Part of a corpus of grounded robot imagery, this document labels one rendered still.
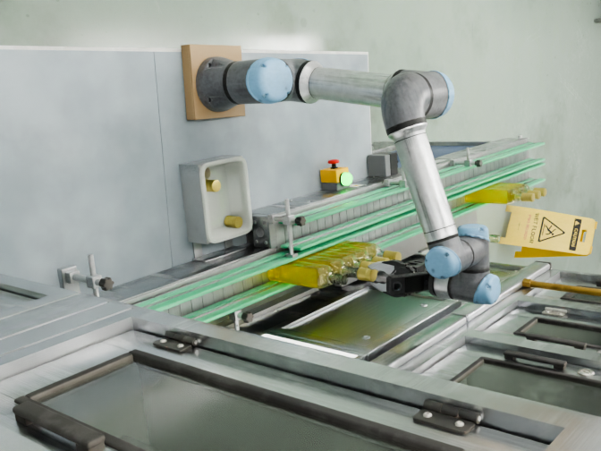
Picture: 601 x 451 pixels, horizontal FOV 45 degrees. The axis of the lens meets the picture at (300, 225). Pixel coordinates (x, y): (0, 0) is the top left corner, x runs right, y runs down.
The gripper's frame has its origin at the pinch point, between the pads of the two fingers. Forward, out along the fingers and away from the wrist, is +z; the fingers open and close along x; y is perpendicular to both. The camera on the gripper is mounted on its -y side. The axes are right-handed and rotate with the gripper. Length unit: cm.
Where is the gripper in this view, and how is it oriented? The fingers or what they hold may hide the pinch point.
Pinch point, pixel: (370, 275)
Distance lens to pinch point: 197.6
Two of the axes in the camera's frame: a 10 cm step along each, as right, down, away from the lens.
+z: -7.5, -0.8, 6.6
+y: 6.6, -1.8, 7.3
